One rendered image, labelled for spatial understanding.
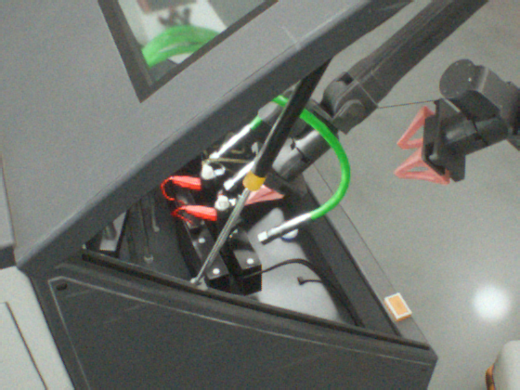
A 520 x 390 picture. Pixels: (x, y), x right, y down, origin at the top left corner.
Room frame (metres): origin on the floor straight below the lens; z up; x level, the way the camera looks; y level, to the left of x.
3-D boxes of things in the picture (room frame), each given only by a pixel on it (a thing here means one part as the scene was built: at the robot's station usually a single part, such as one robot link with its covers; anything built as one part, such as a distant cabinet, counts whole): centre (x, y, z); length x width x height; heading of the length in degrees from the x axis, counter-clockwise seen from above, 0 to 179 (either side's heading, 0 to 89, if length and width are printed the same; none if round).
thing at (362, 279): (0.97, -0.15, 0.87); 0.62 x 0.04 x 0.16; 22
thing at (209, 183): (0.96, 0.09, 1.00); 0.05 x 0.03 x 0.21; 112
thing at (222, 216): (0.88, 0.06, 1.00); 0.05 x 0.03 x 0.21; 112
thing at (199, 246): (0.99, 0.11, 0.91); 0.34 x 0.10 x 0.15; 22
